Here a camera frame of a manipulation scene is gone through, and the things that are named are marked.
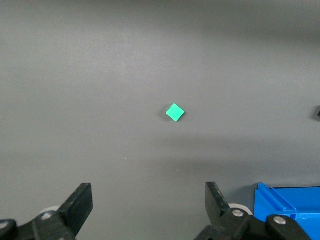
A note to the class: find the green cube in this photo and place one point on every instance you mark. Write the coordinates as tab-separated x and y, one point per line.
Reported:
175	112

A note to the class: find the blue plastic bin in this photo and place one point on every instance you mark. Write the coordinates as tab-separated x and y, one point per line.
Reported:
300	200

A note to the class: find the black cube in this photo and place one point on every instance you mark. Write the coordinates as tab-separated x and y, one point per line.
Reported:
318	112

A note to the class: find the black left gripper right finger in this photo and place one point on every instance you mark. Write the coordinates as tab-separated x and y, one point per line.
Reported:
217	207

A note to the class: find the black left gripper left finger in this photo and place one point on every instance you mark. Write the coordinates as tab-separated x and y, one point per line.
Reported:
75	207

